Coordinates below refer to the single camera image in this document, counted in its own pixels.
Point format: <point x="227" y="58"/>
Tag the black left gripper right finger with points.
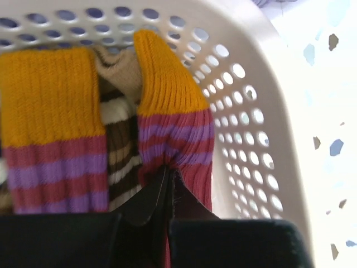
<point x="198" y="238"/>

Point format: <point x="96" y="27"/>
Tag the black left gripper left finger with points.
<point x="132" y="235"/>

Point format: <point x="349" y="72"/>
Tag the maroon purple striped sock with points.
<point x="53" y="138"/>
<point x="176" y="127"/>

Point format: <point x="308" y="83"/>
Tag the white perforated plastic basket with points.
<point x="262" y="157"/>

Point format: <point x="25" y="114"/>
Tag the brown striped sock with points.
<point x="119" y="118"/>

